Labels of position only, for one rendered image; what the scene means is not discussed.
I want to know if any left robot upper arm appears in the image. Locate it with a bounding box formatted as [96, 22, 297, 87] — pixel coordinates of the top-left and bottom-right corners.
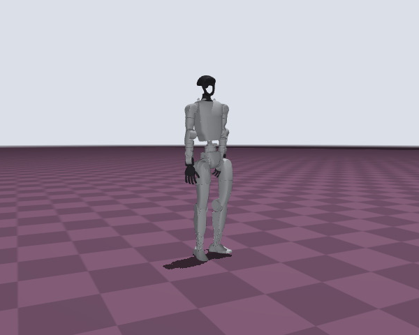
[221, 103, 229, 137]

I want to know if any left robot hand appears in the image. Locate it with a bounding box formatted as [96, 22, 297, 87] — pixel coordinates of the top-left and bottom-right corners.
[212, 154, 226, 177]

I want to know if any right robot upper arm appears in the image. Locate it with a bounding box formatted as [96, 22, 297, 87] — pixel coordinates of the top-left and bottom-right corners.
[184, 103, 198, 140]

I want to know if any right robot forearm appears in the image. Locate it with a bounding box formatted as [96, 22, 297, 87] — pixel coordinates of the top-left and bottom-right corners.
[184, 130, 194, 164]

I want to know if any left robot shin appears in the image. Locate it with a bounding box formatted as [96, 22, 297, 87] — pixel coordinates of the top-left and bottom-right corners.
[212, 204, 227, 246]

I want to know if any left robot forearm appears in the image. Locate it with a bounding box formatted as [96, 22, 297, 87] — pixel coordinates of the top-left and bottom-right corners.
[218, 135, 228, 157]

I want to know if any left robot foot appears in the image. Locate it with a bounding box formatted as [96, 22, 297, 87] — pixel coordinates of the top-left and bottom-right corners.
[209, 244, 232, 253]

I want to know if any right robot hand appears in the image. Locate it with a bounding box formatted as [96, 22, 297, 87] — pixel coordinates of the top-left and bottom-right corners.
[185, 158, 200, 184]

